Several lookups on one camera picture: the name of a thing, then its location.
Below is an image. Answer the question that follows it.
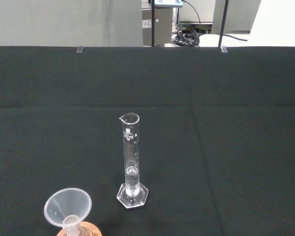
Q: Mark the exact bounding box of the black bench cloth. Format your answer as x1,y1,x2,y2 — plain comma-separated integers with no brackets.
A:
0,45,295,236

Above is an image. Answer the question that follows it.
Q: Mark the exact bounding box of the grey metal cabinet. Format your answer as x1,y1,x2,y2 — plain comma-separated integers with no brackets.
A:
142,6,174,47

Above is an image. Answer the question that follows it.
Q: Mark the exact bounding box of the thin black pole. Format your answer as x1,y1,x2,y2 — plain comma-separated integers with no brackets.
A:
217,0,230,47
151,0,156,47

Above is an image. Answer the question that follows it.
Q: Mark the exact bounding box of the clear plastic funnel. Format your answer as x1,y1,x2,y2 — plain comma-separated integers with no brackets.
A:
43,188,92,229

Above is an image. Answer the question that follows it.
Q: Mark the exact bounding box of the blue-grey device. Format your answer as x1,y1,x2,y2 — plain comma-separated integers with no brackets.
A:
154,0,185,8

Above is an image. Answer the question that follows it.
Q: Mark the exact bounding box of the round-bottom glass flask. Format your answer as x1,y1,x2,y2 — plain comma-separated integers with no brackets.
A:
60,215,93,236

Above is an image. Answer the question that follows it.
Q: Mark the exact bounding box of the black cable bundle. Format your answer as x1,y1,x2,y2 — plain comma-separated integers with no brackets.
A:
171,0,248,47

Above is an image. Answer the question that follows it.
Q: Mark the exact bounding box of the brown cork ring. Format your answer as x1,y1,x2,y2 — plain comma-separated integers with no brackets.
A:
56,220,101,236

